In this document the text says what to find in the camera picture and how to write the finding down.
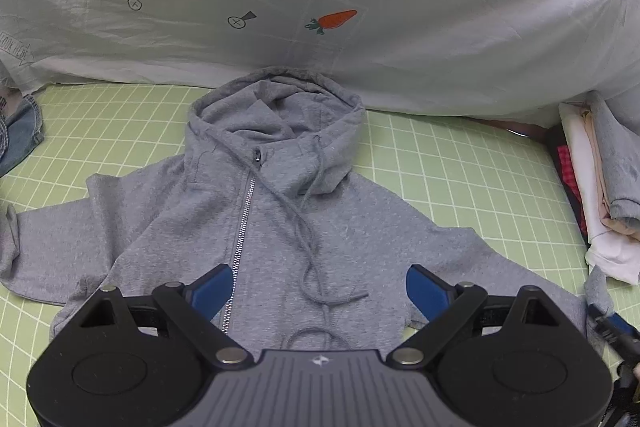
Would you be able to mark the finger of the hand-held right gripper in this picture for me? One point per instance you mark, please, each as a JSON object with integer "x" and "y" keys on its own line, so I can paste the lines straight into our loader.
{"x": 609, "y": 332}

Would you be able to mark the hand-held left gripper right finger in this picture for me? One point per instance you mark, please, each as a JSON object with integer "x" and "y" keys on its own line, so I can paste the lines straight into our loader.
{"x": 425, "y": 293}

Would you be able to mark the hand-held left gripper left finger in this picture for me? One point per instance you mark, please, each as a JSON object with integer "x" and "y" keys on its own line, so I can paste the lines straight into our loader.
{"x": 212, "y": 291}

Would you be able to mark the grey zip hoodie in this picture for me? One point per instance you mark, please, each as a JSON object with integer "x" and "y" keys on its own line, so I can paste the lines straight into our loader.
{"x": 360, "y": 227}

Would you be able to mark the green grid mat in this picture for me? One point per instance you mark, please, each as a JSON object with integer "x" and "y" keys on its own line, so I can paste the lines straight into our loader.
{"x": 450, "y": 167}

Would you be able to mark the red checked cloth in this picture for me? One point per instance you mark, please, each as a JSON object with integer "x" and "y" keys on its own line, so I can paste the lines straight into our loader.
{"x": 570, "y": 177}

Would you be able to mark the white folded garment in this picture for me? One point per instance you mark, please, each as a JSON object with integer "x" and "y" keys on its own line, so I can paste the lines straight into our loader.
{"x": 582, "y": 167}

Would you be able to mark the blue denim garment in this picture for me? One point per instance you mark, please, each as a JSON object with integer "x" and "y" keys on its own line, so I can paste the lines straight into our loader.
{"x": 22, "y": 132}

